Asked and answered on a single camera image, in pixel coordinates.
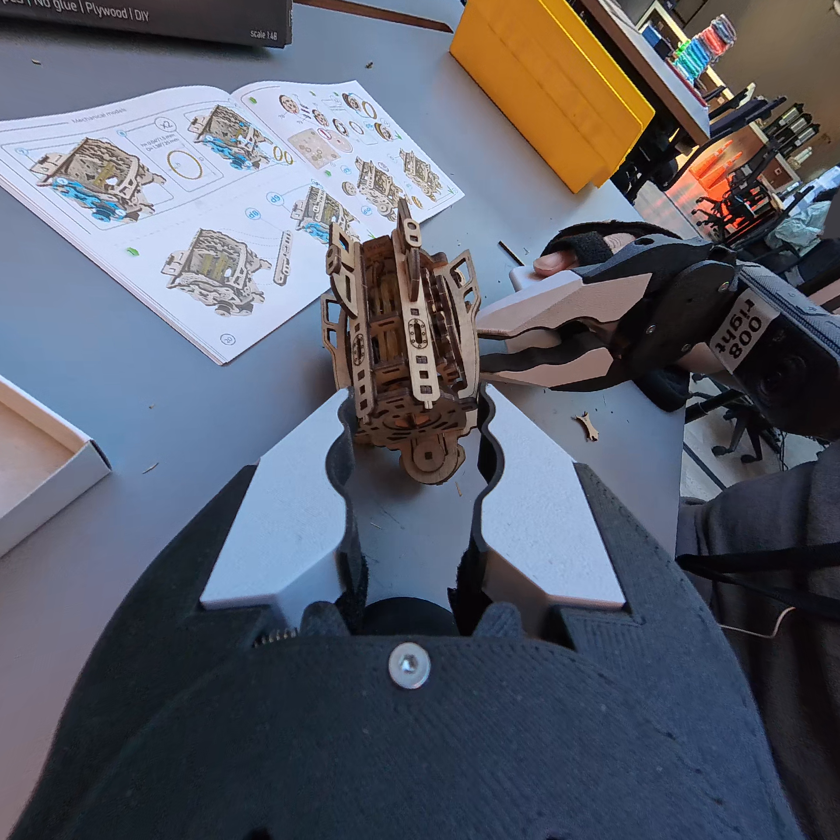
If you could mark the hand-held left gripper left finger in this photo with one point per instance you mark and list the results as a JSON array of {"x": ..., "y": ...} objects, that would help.
[{"x": 275, "y": 538}]

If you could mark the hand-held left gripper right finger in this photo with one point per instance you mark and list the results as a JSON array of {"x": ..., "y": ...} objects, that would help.
[{"x": 551, "y": 538}]

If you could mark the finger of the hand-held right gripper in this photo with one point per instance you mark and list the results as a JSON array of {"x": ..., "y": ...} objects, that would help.
[
  {"x": 558, "y": 374},
  {"x": 544, "y": 308}
]

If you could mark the wooden mechanical model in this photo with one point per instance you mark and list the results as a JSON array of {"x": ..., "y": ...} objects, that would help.
[{"x": 394, "y": 341}]

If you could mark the black model kit box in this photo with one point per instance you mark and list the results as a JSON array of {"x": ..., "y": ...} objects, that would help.
[{"x": 131, "y": 16}]

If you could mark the person's right hand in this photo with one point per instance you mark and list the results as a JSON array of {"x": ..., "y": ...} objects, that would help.
[{"x": 556, "y": 264}]

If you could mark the bone-shaped wooden scrap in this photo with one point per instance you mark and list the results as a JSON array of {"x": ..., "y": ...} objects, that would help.
[{"x": 587, "y": 426}]

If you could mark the thin dark wooden stick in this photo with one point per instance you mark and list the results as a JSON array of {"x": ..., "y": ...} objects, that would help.
[{"x": 510, "y": 249}]

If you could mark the black office chair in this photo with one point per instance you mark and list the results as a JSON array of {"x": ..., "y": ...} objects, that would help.
[{"x": 735, "y": 210}]

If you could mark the orange plastic cones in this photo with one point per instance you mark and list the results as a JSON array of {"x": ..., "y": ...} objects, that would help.
[{"x": 715, "y": 167}]

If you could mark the yellow plastic bin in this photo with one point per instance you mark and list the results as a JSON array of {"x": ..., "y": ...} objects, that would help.
[{"x": 544, "y": 85}]

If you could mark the wooden background desk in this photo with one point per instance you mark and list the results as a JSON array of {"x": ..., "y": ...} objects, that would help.
[{"x": 656, "y": 72}]

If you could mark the white cardboard tray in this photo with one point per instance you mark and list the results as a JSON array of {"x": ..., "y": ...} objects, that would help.
[{"x": 39, "y": 472}]

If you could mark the colourful plastic stack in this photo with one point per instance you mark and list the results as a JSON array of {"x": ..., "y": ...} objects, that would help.
[{"x": 699, "y": 43}]

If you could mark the person's dark clothing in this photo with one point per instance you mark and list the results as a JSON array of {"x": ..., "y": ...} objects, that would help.
[{"x": 787, "y": 689}]

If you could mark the illustrated instruction booklet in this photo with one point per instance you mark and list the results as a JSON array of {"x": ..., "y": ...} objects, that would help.
[{"x": 197, "y": 210}]

